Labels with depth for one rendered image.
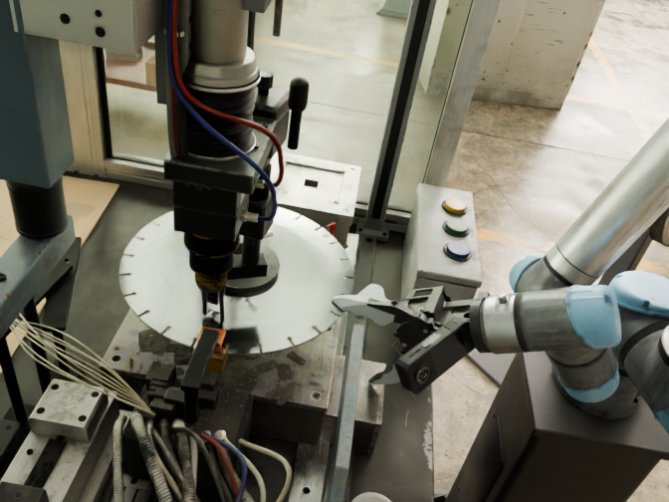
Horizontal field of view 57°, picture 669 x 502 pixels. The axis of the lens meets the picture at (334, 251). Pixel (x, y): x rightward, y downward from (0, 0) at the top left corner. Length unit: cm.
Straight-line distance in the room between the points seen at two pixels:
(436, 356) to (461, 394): 130
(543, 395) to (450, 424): 90
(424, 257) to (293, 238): 24
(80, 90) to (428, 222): 74
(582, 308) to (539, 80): 345
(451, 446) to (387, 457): 101
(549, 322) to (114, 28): 56
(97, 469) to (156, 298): 22
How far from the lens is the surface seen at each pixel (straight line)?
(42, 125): 55
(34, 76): 53
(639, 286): 106
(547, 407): 112
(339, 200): 115
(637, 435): 117
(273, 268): 89
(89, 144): 143
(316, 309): 85
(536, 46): 407
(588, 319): 77
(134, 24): 48
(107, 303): 115
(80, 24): 49
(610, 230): 89
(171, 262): 90
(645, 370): 101
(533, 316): 78
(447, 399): 207
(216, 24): 53
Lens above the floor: 153
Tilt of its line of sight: 38 degrees down
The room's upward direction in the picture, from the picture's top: 10 degrees clockwise
